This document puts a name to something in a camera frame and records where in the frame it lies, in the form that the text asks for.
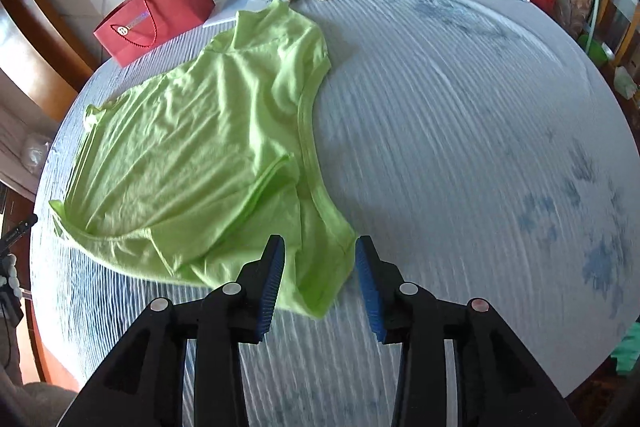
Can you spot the blue striped bed sheet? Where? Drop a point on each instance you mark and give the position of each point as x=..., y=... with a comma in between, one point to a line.
x=478, y=146

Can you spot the green crumpled cloth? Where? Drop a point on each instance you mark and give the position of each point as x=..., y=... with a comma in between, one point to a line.
x=627, y=352

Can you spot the red paper gift bag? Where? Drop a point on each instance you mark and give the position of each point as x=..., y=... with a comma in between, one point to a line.
x=136, y=27

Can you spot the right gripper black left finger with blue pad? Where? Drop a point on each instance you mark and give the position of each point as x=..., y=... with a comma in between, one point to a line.
x=140, y=382

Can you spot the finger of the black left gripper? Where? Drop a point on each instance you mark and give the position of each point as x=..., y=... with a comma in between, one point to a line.
x=12, y=236

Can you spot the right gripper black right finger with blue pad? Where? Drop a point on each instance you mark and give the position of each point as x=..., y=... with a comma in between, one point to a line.
x=499, y=382

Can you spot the light green t-shirt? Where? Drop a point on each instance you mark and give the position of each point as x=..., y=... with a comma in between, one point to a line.
x=183, y=178

